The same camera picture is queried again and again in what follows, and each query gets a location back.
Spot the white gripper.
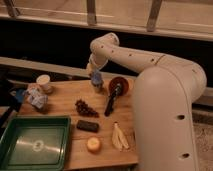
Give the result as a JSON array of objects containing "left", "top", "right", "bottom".
[{"left": 86, "top": 54, "right": 108, "bottom": 77}]

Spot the blue sponge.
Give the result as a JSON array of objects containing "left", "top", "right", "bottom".
[{"left": 91, "top": 70, "right": 103, "bottom": 86}]

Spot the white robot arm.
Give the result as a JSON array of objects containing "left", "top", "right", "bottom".
[{"left": 89, "top": 33, "right": 207, "bottom": 171}]

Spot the small metal cup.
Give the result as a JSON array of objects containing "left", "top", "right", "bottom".
[{"left": 93, "top": 85, "right": 103, "bottom": 93}]

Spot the white paper cup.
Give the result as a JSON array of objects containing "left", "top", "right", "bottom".
[{"left": 36, "top": 74, "right": 52, "bottom": 93}]

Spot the red bowl with brush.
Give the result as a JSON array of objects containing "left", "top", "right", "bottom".
[{"left": 108, "top": 77, "right": 129, "bottom": 96}]

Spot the bunch of dark grapes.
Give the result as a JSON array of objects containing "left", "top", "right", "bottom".
[{"left": 75, "top": 99, "right": 99, "bottom": 117}]

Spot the black rectangular block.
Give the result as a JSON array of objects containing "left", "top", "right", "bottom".
[{"left": 77, "top": 120, "right": 99, "bottom": 132}]

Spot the crumpled blue white wrapper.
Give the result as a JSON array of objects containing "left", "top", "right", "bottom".
[{"left": 25, "top": 86, "right": 48, "bottom": 110}]

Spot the wooden cutting board table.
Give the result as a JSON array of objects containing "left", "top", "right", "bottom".
[{"left": 19, "top": 79, "right": 138, "bottom": 171}]

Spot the yellow round cheese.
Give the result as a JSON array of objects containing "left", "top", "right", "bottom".
[{"left": 86, "top": 137, "right": 101, "bottom": 153}]

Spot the green plastic tray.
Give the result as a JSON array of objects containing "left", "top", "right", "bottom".
[{"left": 0, "top": 117, "right": 71, "bottom": 171}]

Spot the black handled brush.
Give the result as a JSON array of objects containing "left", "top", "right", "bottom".
[{"left": 104, "top": 83, "right": 122, "bottom": 116}]

